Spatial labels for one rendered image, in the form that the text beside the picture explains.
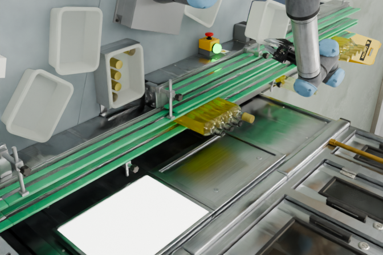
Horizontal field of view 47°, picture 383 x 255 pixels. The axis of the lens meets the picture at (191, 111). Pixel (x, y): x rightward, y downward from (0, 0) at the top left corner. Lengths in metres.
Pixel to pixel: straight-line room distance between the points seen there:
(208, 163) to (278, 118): 0.57
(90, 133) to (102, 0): 0.48
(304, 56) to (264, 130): 0.74
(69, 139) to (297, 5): 0.90
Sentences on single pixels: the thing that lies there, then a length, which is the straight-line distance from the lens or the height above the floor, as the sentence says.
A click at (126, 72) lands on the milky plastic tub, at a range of 1.77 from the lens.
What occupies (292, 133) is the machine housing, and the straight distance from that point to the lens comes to 2.11.
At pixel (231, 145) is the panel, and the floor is 1.11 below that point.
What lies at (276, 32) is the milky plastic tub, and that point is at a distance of 1.96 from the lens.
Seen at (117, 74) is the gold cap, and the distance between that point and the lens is 1.68.
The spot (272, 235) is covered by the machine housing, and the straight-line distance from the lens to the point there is 1.56.
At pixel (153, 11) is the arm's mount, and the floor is 0.85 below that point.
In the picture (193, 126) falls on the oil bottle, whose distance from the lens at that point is 1.79.
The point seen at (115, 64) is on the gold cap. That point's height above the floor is 0.81.
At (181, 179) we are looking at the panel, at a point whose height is 1.11.
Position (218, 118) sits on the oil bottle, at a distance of 1.79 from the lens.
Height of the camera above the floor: 2.03
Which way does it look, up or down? 36 degrees down
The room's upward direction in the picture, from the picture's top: 113 degrees clockwise
